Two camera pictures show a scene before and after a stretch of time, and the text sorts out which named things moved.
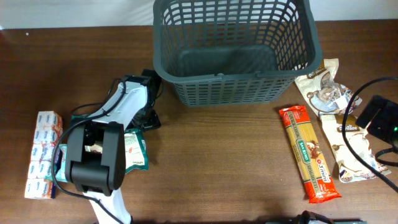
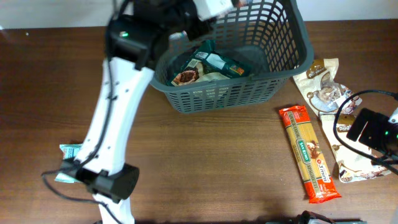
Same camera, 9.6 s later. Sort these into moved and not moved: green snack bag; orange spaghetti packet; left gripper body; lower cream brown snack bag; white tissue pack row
Moved: left gripper body; white tissue pack row; green snack bag
Not moved: orange spaghetti packet; lower cream brown snack bag
